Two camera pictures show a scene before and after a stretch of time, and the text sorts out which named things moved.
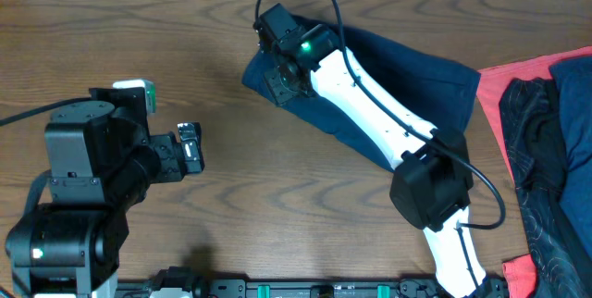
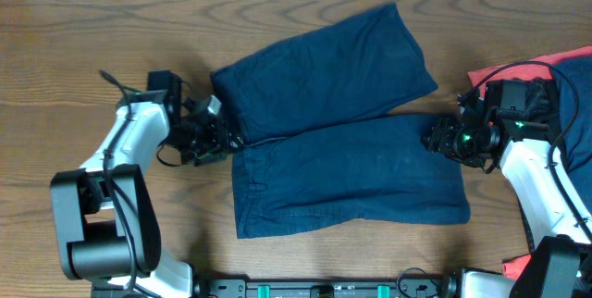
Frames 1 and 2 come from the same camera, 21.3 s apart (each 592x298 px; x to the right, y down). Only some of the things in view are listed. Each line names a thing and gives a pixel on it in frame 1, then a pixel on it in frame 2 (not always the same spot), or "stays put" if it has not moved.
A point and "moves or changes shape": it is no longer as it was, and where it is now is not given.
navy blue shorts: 440,94 moves or changes shape
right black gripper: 279,91 -> 444,130
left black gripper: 177,165 -> 218,143
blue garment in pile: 572,79 stays put
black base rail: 183,283 stays put
